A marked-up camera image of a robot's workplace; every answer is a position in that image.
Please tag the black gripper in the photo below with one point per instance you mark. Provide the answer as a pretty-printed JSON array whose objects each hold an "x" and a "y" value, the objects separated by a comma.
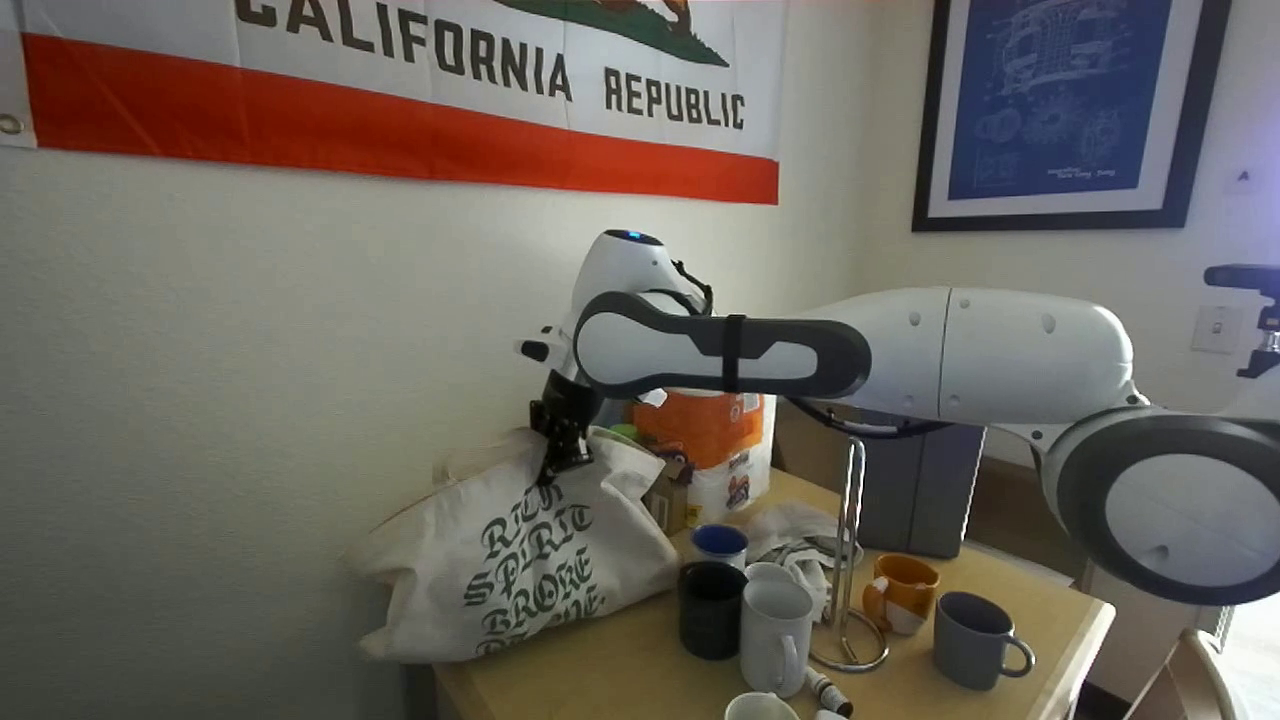
[{"x": 565, "y": 405}]

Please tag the crumpled white cloth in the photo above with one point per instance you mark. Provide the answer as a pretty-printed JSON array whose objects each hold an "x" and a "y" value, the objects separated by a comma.
[{"x": 801, "y": 534}]

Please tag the small white gadget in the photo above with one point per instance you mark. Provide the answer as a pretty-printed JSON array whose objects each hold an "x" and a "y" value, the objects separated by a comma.
[{"x": 826, "y": 695}]

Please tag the tall white mug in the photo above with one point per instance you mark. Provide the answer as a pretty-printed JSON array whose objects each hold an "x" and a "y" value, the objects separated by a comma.
[{"x": 779, "y": 643}]

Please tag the framed blue print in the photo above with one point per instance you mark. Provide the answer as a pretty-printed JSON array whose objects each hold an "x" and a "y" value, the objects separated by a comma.
[{"x": 1052, "y": 94}]

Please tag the blue ceramic mug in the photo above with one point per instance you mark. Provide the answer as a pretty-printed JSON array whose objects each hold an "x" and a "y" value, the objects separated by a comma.
[{"x": 970, "y": 645}]

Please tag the orange paper towel pack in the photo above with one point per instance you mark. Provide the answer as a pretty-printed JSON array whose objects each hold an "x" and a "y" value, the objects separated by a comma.
[{"x": 726, "y": 445}]

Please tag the low white cup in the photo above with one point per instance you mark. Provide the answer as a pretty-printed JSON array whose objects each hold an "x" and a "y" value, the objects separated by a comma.
[{"x": 761, "y": 707}]

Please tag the metal paper towel holder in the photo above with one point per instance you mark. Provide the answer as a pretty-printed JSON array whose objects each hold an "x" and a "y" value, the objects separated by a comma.
[{"x": 850, "y": 534}]

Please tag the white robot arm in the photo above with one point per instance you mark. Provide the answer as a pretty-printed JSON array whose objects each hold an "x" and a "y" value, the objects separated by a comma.
[{"x": 987, "y": 352}]

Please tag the white tote bag green print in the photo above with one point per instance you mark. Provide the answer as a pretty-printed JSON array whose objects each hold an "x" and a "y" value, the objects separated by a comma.
[{"x": 522, "y": 575}]

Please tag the California Republic flag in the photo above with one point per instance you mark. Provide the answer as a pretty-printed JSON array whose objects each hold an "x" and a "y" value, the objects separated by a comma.
[{"x": 400, "y": 134}]

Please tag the black mug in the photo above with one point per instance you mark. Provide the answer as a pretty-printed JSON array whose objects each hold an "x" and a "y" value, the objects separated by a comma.
[{"x": 708, "y": 609}]

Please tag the gray metal bin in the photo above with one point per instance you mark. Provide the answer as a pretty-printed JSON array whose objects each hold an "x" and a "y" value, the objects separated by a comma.
[{"x": 922, "y": 485}]

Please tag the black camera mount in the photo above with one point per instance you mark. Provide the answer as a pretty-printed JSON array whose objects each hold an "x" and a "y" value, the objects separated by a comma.
[{"x": 1255, "y": 280}]

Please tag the white mug blue rim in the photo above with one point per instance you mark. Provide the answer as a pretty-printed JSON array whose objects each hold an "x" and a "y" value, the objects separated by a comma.
[{"x": 720, "y": 542}]

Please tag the green box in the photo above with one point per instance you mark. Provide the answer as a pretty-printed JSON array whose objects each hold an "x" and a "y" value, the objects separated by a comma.
[{"x": 616, "y": 430}]

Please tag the small patterned ceramic mug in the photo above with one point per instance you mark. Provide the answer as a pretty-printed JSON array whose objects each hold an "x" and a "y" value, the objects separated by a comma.
[{"x": 907, "y": 586}]

